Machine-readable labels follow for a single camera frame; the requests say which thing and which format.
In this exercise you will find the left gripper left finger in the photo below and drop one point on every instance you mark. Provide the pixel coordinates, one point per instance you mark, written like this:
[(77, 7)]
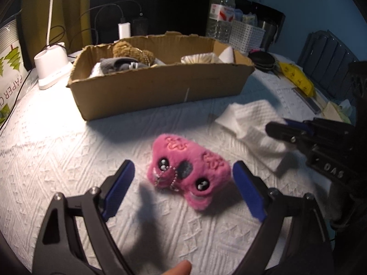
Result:
[(59, 249)]

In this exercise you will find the black power adapter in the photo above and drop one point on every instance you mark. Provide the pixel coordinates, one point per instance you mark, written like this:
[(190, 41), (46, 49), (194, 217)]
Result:
[(140, 27)]

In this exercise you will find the pink plush toy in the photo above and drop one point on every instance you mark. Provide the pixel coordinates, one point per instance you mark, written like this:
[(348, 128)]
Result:
[(187, 168)]

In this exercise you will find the paper cups pack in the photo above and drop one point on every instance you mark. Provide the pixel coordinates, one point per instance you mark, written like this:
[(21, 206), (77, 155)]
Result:
[(13, 71)]

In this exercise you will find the clear water bottle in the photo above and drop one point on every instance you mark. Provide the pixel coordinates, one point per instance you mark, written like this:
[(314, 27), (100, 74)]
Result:
[(220, 18)]

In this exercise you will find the white paper towel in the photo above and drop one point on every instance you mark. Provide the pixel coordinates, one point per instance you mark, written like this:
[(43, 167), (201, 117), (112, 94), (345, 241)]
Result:
[(248, 123)]

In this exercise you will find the grey black sock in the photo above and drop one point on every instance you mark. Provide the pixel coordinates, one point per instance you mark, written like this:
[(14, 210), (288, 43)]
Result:
[(120, 64)]

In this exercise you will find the dark chair back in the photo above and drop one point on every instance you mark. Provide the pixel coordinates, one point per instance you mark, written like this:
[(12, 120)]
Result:
[(325, 60)]

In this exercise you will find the white textured tablecloth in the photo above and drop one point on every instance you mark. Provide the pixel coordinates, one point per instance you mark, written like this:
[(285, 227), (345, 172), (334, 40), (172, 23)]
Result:
[(46, 147)]

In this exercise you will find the white charger plug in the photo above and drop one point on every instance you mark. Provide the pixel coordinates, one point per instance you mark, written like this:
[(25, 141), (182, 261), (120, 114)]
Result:
[(124, 30)]

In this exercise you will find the yellow curtain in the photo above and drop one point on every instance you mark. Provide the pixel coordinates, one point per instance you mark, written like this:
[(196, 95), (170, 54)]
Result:
[(70, 24)]

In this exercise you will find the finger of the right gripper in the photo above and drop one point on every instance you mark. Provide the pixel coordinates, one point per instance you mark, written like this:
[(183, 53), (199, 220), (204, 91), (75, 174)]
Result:
[(297, 125), (287, 134)]

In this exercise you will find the person's left hand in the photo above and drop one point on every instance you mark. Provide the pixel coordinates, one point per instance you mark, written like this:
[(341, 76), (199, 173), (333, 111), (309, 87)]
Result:
[(183, 268)]

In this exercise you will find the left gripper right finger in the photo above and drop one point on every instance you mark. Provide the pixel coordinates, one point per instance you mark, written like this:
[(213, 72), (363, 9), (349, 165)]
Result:
[(307, 249)]

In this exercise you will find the black round case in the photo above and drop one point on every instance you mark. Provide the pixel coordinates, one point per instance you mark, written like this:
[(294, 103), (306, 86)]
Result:
[(262, 60)]

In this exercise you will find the brown plush bear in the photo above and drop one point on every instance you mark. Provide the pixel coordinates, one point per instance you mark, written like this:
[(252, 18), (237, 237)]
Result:
[(125, 49)]

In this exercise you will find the steel thermos mug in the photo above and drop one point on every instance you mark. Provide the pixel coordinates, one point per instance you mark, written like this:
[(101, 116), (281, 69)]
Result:
[(270, 34)]

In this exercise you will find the white perforated basket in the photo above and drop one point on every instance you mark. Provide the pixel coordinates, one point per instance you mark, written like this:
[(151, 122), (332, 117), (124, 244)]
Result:
[(245, 37)]

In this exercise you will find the white folded cloth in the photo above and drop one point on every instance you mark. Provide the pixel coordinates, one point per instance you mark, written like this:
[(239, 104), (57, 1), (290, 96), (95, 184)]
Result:
[(201, 58)]

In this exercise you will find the brown cardboard box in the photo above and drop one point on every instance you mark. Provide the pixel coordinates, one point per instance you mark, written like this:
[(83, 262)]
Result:
[(170, 83)]

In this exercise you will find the white desk lamp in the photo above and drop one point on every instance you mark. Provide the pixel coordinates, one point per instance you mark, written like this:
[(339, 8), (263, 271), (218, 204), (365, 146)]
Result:
[(52, 62)]

